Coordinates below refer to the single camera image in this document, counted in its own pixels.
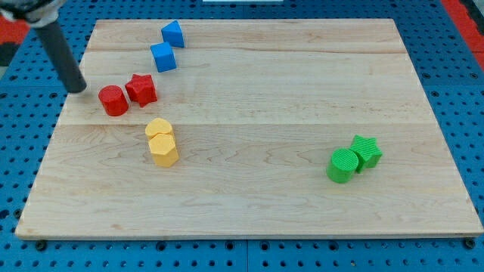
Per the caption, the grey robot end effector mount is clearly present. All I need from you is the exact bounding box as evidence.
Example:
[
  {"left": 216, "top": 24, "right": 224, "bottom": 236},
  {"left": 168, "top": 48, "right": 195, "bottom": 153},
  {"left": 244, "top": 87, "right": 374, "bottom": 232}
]
[{"left": 1, "top": 0, "right": 67, "bottom": 28}]

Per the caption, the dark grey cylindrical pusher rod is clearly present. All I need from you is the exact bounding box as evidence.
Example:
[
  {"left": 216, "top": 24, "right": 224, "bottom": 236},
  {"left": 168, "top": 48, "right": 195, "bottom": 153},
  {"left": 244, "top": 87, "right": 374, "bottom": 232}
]
[{"left": 35, "top": 20, "right": 87, "bottom": 94}]

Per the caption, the red cylinder block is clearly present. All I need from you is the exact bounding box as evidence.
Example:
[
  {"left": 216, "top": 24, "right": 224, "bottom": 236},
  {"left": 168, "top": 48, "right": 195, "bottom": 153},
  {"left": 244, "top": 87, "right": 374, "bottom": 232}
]
[{"left": 98, "top": 85, "right": 129, "bottom": 116}]

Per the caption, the red star block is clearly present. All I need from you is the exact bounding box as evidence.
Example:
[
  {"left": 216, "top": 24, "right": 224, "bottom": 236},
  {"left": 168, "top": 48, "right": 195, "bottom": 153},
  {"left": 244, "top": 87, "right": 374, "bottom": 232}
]
[{"left": 125, "top": 74, "right": 157, "bottom": 107}]

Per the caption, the blue cube block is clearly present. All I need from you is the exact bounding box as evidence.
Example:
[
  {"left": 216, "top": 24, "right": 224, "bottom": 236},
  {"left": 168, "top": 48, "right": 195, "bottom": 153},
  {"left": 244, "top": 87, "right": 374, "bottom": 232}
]
[{"left": 150, "top": 42, "right": 177, "bottom": 73}]

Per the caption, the yellow heart block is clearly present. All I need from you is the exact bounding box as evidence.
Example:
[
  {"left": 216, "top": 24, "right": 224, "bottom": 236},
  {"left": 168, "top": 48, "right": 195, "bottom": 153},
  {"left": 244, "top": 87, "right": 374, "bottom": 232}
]
[{"left": 144, "top": 118, "right": 174, "bottom": 140}]

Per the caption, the blue triangle block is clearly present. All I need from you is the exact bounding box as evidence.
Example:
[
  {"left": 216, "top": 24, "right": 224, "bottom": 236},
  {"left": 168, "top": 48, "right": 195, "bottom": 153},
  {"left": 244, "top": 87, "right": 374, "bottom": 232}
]
[{"left": 161, "top": 20, "right": 185, "bottom": 48}]

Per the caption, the yellow hexagon block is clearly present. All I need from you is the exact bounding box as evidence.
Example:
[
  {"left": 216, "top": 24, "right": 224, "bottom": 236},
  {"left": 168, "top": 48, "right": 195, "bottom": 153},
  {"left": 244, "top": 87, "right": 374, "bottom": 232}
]
[{"left": 148, "top": 134, "right": 179, "bottom": 168}]

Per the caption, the light wooden board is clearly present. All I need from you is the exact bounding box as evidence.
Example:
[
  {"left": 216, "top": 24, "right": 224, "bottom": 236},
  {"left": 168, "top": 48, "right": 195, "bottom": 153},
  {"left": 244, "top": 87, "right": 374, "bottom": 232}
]
[{"left": 16, "top": 19, "right": 483, "bottom": 240}]

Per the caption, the green cylinder block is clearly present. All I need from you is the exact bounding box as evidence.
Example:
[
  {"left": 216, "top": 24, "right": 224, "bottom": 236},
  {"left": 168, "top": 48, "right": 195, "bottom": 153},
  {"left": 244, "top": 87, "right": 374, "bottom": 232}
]
[{"left": 326, "top": 148, "right": 358, "bottom": 184}]

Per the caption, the green star block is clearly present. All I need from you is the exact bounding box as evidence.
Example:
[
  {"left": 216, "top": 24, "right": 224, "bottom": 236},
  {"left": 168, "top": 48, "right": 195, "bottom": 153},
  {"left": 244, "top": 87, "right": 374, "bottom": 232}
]
[{"left": 349, "top": 134, "right": 383, "bottom": 173}]

